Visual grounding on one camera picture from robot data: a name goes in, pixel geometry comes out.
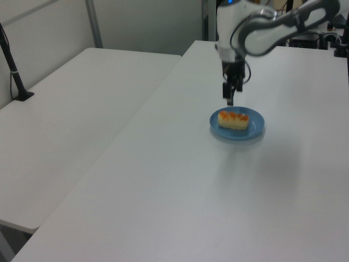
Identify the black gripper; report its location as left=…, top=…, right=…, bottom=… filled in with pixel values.
left=221, top=61, right=245, bottom=107

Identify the bread with orange topping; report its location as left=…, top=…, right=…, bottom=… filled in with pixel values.
left=217, top=110, right=250, bottom=130

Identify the blue plate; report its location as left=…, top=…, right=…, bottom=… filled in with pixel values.
left=209, top=106, right=266, bottom=141

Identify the black box on desk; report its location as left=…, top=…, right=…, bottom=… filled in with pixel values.
left=288, top=32, right=321, bottom=49

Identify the black keyboard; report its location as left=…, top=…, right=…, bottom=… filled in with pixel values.
left=330, top=13, right=347, bottom=28

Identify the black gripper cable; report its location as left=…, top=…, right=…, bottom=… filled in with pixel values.
left=243, top=61, right=252, bottom=84

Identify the silver metal bracket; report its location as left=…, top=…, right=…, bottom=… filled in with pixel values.
left=320, top=29, right=342, bottom=50

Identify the black table clamp mount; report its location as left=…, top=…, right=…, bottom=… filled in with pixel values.
left=333, top=21, right=349, bottom=58

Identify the black camera stand pole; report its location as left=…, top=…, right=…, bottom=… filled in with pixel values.
left=0, top=21, right=35, bottom=102

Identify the thin black stand cable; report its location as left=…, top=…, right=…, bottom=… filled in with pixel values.
left=9, top=71, right=16, bottom=100

